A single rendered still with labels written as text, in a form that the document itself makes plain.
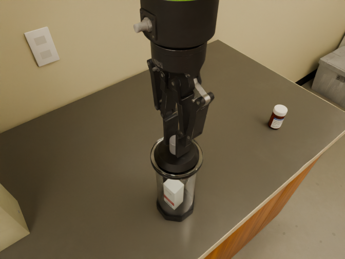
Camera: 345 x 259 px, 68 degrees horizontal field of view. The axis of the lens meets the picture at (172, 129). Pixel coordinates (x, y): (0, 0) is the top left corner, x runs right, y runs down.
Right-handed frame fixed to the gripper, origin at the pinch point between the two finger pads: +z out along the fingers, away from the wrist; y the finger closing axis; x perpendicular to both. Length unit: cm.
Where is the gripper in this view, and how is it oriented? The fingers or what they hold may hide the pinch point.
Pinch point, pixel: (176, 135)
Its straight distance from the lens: 48.3
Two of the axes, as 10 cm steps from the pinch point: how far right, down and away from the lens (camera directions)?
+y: 6.1, 5.8, -5.3
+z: 0.0, 6.7, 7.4
